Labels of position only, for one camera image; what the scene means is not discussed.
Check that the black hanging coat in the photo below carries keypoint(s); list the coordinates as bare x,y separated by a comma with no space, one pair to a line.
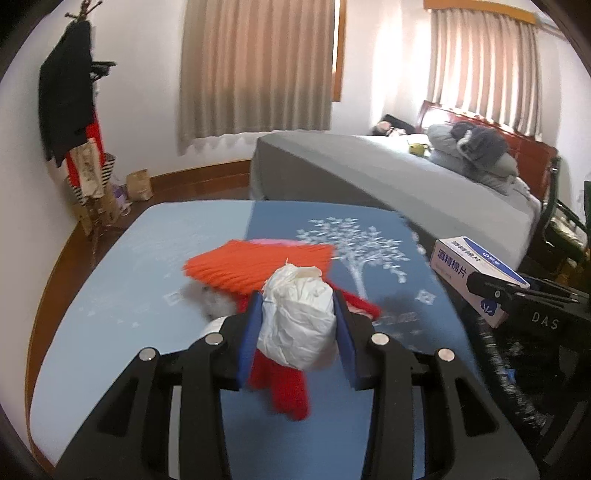
64,92

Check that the white paper ball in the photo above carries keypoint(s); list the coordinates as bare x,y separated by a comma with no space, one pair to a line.
295,314

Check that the red knitted cloth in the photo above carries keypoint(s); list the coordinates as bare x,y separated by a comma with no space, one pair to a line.
286,392

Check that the black trash bag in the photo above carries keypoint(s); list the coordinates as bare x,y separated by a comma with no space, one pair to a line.
512,397

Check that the blue tree print table mat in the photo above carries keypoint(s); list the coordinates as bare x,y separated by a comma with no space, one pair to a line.
138,277

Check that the brown paper bag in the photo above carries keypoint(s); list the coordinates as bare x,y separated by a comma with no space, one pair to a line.
139,184

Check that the red hanging garment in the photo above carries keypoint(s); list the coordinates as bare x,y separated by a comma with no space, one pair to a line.
94,129

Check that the narrow beige curtain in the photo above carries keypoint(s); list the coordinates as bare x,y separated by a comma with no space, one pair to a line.
485,69

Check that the wooden window frame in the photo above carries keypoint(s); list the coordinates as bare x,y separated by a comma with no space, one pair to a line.
339,46

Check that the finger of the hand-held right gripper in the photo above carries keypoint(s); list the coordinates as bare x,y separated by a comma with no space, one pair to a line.
487,286

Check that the grey bed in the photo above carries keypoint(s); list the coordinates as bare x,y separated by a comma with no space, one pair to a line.
369,184

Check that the striped bag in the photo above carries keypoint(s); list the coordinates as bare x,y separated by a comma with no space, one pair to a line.
108,173

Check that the grey pillow and blanket pile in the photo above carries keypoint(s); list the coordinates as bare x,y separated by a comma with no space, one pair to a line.
480,147

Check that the dark items on bed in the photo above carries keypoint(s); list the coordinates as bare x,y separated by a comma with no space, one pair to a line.
392,124

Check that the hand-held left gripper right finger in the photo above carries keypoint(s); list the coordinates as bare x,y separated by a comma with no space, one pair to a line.
347,344

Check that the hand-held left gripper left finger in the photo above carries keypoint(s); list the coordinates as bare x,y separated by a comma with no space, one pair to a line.
248,344

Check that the red wooden headboard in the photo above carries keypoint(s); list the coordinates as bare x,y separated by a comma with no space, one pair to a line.
531,143

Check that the small green item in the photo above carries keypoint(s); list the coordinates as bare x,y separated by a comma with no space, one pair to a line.
416,148

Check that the wide beige curtain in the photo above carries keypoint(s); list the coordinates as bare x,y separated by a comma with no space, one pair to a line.
258,69

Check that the beige hanging bag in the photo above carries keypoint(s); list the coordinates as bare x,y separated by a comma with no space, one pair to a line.
87,168

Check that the white fluffy cloth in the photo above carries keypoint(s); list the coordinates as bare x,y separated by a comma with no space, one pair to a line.
207,300

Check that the orange knitted cloth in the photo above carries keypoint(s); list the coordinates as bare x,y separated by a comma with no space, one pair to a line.
249,266

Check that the pink pouch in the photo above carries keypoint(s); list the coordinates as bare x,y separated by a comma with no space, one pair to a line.
272,241

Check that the blue and white cardboard box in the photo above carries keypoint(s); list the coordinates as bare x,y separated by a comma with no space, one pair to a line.
461,264

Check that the black chair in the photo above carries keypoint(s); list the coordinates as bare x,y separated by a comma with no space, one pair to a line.
561,230

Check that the wooden coat rack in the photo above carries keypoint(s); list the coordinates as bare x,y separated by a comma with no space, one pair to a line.
86,9

